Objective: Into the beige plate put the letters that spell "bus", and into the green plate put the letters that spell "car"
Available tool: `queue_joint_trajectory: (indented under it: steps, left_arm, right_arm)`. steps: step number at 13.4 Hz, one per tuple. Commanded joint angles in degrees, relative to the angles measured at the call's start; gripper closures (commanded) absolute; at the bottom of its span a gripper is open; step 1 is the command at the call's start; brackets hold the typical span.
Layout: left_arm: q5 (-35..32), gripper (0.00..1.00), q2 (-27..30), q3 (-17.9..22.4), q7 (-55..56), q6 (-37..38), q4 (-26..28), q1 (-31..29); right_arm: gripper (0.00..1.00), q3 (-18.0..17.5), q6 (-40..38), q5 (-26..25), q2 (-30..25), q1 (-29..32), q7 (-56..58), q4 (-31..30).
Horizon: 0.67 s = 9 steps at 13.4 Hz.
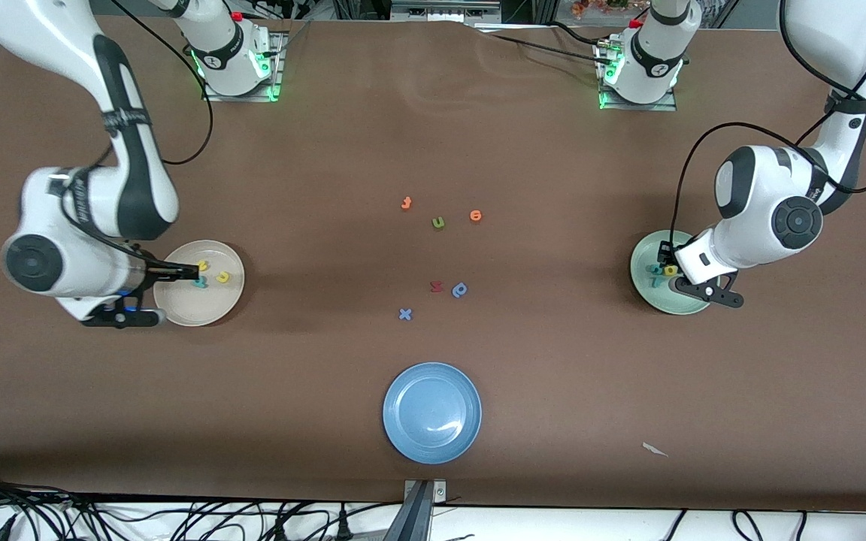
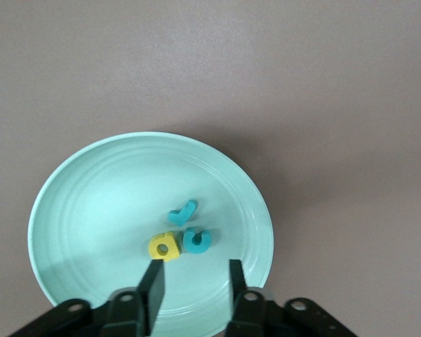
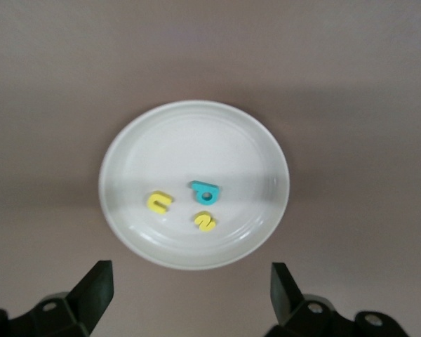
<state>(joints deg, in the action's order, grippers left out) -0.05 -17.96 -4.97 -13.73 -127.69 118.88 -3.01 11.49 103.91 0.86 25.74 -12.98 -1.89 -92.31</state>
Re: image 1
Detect green round plate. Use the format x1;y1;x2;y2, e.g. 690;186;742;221
630;230;716;316

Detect beige round plate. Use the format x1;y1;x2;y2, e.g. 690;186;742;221
153;240;246;328

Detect orange artificial flowers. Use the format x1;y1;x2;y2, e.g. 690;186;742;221
570;0;629;17

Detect brown table cover sheet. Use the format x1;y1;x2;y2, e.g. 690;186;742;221
0;15;866;513

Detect blue round plate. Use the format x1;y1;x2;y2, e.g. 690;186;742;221
383;362;483;464

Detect white sheet below table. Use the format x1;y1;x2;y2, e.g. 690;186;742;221
0;492;866;541

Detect silver equipment box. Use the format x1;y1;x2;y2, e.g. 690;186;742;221
392;0;501;22

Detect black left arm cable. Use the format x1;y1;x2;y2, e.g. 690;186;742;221
670;0;866;245

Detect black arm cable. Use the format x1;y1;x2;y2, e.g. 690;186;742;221
57;0;216;275
670;0;866;245

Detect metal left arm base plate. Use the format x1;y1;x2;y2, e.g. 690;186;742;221
597;39;679;112

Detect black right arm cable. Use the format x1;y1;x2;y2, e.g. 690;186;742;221
57;0;216;275

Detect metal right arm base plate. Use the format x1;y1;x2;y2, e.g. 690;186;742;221
201;32;288;103

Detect black cable on table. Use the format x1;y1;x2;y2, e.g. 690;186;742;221
489;33;607;62

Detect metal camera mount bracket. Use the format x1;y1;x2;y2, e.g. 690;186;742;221
384;479;447;541

